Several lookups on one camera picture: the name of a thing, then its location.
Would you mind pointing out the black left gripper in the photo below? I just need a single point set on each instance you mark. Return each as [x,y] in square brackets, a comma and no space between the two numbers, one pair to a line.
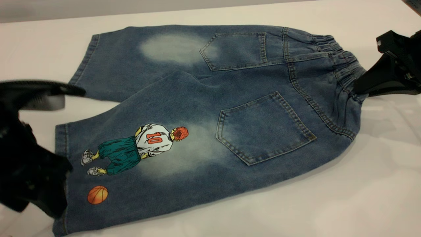
[23,164]

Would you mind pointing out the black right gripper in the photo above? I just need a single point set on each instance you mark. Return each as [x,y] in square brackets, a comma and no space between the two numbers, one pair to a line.
[404,52]

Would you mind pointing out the blue denim shorts basketball print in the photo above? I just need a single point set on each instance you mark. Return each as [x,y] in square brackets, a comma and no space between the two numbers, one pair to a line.
[230,98]

